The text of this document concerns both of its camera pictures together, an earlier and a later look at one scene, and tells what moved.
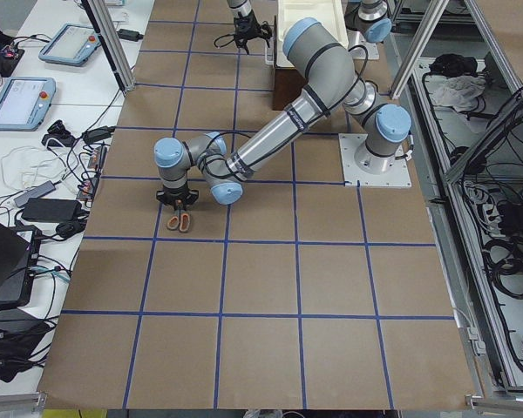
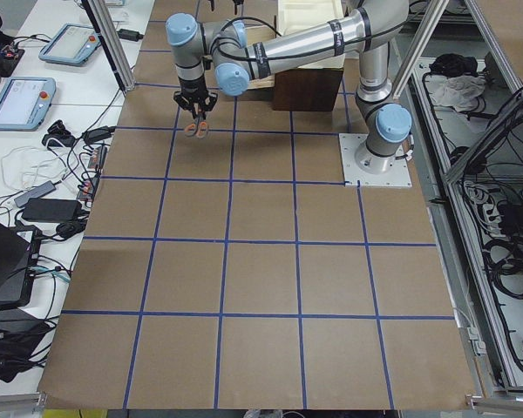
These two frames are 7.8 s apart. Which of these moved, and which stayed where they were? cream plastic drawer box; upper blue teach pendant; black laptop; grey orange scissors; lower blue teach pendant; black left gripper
Moved: black left gripper; grey orange scissors
Stayed: cream plastic drawer box; upper blue teach pendant; black laptop; lower blue teach pendant
